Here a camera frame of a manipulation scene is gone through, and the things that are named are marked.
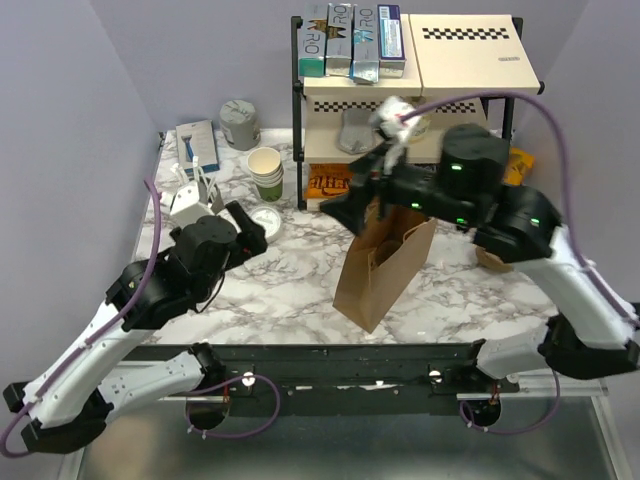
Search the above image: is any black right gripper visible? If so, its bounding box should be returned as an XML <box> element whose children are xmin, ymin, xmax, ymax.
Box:
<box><xmin>318</xmin><ymin>139</ymin><xmax>477</xmax><ymax>238</ymax></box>

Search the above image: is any brown paper bag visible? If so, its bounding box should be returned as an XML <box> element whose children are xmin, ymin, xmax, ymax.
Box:
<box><xmin>333</xmin><ymin>202</ymin><xmax>437</xmax><ymax>333</ymax></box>

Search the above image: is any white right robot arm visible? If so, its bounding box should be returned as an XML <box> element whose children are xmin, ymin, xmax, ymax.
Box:
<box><xmin>320</xmin><ymin>124</ymin><xmax>639</xmax><ymax>392</ymax></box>

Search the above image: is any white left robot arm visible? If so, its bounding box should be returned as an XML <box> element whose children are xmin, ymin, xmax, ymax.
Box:
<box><xmin>3</xmin><ymin>201</ymin><xmax>268</xmax><ymax>454</ymax></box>

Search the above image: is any stack of white lids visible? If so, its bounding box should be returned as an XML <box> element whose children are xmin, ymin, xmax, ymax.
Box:
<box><xmin>249</xmin><ymin>205</ymin><xmax>283</xmax><ymax>243</ymax></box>

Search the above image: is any orange kettle chips bag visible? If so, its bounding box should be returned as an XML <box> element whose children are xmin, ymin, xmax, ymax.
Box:
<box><xmin>305</xmin><ymin>163</ymin><xmax>353</xmax><ymax>200</ymax></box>

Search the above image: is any grey stirrer holder cup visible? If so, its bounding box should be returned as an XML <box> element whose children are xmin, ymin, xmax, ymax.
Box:
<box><xmin>171</xmin><ymin>157</ymin><xmax>224</xmax><ymax>214</ymax></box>

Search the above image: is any grey scrubber sponge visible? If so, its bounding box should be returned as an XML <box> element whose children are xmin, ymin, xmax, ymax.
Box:
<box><xmin>337</xmin><ymin>108</ymin><xmax>376</xmax><ymax>155</ymax></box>

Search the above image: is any stack of green paper cups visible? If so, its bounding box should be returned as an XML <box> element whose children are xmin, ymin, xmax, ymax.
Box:
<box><xmin>247</xmin><ymin>147</ymin><xmax>284</xmax><ymax>202</ymax></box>

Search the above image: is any toilet paper roll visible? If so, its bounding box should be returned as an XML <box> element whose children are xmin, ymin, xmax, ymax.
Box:
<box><xmin>409</xmin><ymin>113</ymin><xmax>432</xmax><ymax>144</ymax></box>

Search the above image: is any blue razor package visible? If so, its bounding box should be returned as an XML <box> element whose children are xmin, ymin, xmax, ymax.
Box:
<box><xmin>176</xmin><ymin>120</ymin><xmax>220</xmax><ymax>176</ymax></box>

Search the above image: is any grey wrapped paper roll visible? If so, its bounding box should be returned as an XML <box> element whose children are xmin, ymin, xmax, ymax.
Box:
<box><xmin>219</xmin><ymin>100</ymin><xmax>261</xmax><ymax>151</ymax></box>

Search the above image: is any blue silver toothpaste box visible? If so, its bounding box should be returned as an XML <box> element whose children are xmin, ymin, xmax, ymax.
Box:
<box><xmin>350</xmin><ymin>5</ymin><xmax>380</xmax><ymax>85</ymax></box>

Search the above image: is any teal toothpaste box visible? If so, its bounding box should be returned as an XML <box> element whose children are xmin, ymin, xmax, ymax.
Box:
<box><xmin>298</xmin><ymin>3</ymin><xmax>328</xmax><ymax>78</ymax></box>

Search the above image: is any stack of pulp cup carriers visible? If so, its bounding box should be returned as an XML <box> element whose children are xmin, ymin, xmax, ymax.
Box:
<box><xmin>475</xmin><ymin>246</ymin><xmax>513</xmax><ymax>273</ymax></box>

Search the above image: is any purple white toothpaste box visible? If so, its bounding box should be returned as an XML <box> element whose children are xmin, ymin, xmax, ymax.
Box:
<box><xmin>377</xmin><ymin>4</ymin><xmax>406</xmax><ymax>78</ymax></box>

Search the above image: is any black and cream shelf rack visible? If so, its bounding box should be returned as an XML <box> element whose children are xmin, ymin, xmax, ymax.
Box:
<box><xmin>291</xmin><ymin>14</ymin><xmax>544</xmax><ymax>210</ymax></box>

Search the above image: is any yellow snack bag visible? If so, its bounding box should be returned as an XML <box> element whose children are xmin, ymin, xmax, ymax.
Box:
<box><xmin>503</xmin><ymin>147</ymin><xmax>535</xmax><ymax>186</ymax></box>

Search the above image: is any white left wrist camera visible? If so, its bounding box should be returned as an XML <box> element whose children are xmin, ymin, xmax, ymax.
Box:
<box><xmin>169</xmin><ymin>181</ymin><xmax>213</xmax><ymax>228</ymax></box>

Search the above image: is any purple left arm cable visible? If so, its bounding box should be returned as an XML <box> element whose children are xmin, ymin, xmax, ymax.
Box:
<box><xmin>0</xmin><ymin>179</ymin><xmax>282</xmax><ymax>459</ymax></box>

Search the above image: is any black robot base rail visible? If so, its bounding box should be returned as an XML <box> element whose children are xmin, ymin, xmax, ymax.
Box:
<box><xmin>102</xmin><ymin>342</ymin><xmax>531</xmax><ymax>417</ymax></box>

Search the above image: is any aluminium frame rail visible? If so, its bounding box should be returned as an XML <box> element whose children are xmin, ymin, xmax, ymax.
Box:
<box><xmin>59</xmin><ymin>373</ymin><xmax>631</xmax><ymax>479</ymax></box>

